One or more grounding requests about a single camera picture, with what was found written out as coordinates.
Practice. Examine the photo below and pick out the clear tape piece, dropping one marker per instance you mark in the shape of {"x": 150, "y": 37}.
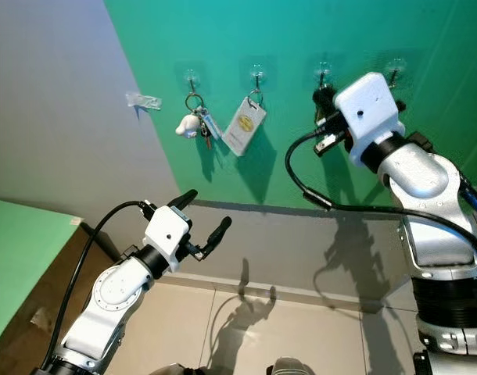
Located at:
{"x": 143, "y": 100}

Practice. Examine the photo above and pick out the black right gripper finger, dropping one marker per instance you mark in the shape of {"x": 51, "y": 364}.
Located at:
{"x": 327, "y": 94}
{"x": 331, "y": 110}

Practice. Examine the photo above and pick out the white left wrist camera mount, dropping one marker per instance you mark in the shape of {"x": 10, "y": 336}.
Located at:
{"x": 168, "y": 233}

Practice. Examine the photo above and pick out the clear adhesive hook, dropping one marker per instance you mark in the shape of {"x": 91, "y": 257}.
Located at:
{"x": 191, "y": 80}
{"x": 395, "y": 72}
{"x": 323, "y": 74}
{"x": 258, "y": 76}

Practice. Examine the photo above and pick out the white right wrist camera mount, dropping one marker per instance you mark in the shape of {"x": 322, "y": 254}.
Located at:
{"x": 370, "y": 117}

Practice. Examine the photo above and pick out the white key card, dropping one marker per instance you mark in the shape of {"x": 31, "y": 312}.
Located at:
{"x": 244, "y": 123}

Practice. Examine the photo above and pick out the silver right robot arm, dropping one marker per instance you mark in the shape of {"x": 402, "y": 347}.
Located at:
{"x": 422, "y": 180}

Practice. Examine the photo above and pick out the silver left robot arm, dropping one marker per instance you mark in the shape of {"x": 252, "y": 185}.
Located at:
{"x": 113, "y": 293}

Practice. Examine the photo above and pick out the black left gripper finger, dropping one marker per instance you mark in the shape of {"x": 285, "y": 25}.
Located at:
{"x": 219, "y": 233}
{"x": 184, "y": 198}

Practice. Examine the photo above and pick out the key bunch with white figurine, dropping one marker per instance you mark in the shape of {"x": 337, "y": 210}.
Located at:
{"x": 188, "y": 125}

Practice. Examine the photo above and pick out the grey robot right leg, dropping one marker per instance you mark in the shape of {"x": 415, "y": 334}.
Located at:
{"x": 287, "y": 367}

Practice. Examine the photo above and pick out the grey robot leg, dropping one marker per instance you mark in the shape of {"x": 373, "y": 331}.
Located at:
{"x": 287, "y": 367}
{"x": 168, "y": 371}

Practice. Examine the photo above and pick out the grey robot left leg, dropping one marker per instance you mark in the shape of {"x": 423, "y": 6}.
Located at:
{"x": 168, "y": 371}

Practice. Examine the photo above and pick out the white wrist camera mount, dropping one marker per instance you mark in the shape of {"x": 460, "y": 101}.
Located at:
{"x": 168, "y": 233}
{"x": 370, "y": 117}

